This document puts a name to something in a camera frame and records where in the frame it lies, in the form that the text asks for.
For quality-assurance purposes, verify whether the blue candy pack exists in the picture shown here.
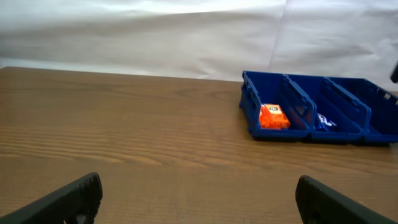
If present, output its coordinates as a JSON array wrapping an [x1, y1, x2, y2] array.
[[315, 113, 338, 131]]

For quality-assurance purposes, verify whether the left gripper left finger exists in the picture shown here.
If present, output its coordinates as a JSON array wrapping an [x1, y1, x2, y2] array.
[[0, 172, 103, 224]]

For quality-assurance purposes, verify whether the blue tray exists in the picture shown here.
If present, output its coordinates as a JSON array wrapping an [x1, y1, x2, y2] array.
[[238, 70, 398, 144]]

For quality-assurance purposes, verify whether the orange candy box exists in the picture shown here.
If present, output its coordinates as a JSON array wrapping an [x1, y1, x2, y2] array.
[[264, 103, 291, 130], [258, 104, 269, 129]]

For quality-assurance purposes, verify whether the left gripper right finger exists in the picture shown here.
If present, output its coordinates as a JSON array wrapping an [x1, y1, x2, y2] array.
[[295, 174, 398, 224]]

